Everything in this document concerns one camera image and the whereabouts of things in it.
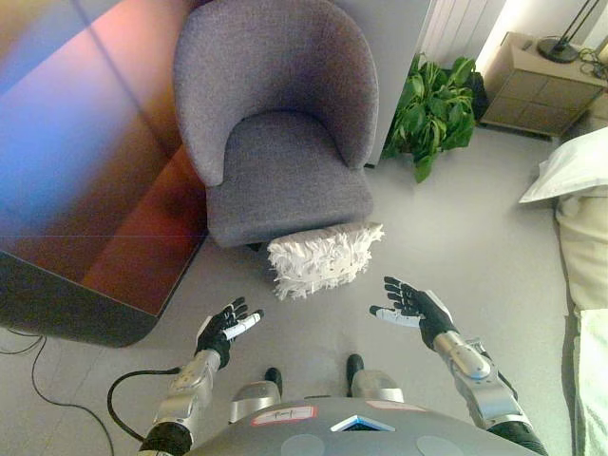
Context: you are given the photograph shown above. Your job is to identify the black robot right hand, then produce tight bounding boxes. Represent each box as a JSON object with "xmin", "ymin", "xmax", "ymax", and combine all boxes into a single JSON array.
[{"xmin": 369, "ymin": 275, "xmax": 460, "ymax": 352}]

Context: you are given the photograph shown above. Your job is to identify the white bed pillow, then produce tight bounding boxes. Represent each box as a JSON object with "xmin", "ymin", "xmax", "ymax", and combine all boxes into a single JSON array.
[{"xmin": 518, "ymin": 126, "xmax": 608, "ymax": 205}]

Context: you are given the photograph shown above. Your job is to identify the silver robot left leg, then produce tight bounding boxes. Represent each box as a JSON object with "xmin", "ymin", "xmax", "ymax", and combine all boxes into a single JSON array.
[{"xmin": 227, "ymin": 366, "xmax": 284, "ymax": 425}]

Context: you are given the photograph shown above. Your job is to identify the thin black floor cable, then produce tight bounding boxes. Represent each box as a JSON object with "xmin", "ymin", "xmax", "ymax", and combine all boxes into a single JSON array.
[{"xmin": 0, "ymin": 327, "xmax": 115, "ymax": 456}]

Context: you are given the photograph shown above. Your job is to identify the black floor lamp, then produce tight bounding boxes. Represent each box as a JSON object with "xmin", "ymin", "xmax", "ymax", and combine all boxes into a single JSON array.
[{"xmin": 537, "ymin": 0, "xmax": 600, "ymax": 64}]

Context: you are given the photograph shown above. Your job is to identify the black plant pot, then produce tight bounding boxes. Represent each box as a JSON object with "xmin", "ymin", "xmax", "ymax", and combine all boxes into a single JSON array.
[{"xmin": 467, "ymin": 70, "xmax": 489, "ymax": 121}]

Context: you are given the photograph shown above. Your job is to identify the white fringed pillow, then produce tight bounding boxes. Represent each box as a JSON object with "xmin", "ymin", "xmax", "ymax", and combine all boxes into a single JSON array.
[{"xmin": 266, "ymin": 221, "xmax": 386, "ymax": 301}]

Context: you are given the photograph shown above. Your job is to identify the grey fabric armchair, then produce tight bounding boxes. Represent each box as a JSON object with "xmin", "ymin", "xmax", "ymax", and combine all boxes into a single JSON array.
[{"xmin": 171, "ymin": 0, "xmax": 381, "ymax": 251}]

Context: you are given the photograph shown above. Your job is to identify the white pleated curtain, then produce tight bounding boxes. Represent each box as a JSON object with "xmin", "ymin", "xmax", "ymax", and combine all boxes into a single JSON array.
[{"xmin": 420, "ymin": 0, "xmax": 507, "ymax": 72}]

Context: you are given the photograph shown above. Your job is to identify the thick black wrist cable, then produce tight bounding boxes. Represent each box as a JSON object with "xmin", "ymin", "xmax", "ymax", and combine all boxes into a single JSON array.
[{"xmin": 106, "ymin": 368, "xmax": 181, "ymax": 443}]

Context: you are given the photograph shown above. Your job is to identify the tangled cables on nightstand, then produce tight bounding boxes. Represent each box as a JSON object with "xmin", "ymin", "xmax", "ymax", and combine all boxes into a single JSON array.
[{"xmin": 577, "ymin": 45, "xmax": 608, "ymax": 82}]

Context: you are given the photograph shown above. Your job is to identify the grey robot torso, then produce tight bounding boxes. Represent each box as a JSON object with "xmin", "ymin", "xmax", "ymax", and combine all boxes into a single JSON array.
[{"xmin": 182, "ymin": 396, "xmax": 542, "ymax": 456}]

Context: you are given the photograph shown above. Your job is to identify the cream bed duvet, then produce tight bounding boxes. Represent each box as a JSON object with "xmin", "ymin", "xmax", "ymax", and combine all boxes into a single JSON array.
[{"xmin": 555, "ymin": 184, "xmax": 608, "ymax": 456}]

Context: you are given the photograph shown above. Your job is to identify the beige nightstand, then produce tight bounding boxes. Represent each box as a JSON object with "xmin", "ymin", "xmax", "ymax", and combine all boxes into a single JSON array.
[{"xmin": 478, "ymin": 30, "xmax": 608, "ymax": 139}]

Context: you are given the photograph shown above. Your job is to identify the green leafy houseplant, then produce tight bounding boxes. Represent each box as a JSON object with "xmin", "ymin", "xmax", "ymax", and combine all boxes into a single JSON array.
[{"xmin": 382, "ymin": 52, "xmax": 479, "ymax": 184}]

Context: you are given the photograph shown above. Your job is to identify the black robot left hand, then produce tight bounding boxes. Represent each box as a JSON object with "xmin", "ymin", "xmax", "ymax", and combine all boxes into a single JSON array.
[{"xmin": 193, "ymin": 296, "xmax": 265, "ymax": 370}]

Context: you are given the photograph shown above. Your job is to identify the reddish wooden table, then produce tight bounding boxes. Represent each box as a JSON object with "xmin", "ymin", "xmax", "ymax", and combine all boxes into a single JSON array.
[{"xmin": 0, "ymin": 0, "xmax": 215, "ymax": 351}]

